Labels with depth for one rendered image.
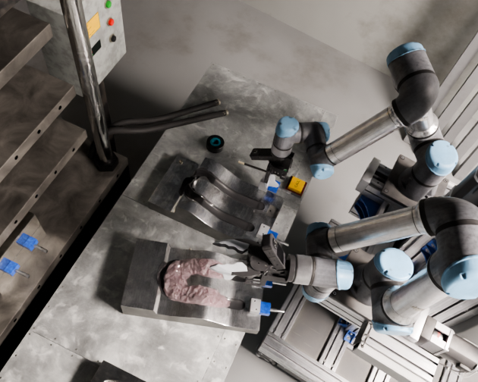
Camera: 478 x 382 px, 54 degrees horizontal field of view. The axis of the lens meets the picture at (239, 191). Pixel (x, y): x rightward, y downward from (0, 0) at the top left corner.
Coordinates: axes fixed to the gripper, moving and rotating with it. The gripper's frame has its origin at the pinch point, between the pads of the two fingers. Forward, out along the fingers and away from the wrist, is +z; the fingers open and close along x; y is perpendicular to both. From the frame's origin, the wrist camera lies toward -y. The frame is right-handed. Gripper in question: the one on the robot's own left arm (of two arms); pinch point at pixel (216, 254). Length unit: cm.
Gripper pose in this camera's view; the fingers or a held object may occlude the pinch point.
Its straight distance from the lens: 119.0
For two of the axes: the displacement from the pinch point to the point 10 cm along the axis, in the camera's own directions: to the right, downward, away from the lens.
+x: 0.7, -7.8, 6.2
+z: -9.9, -1.4, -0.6
